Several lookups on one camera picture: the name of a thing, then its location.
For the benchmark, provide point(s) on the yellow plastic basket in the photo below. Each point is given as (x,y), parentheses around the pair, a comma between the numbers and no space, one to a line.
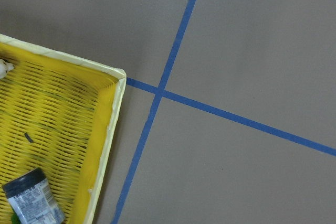
(59,112)

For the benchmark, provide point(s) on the toy carrot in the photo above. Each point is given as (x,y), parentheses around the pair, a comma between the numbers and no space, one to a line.
(15,219)

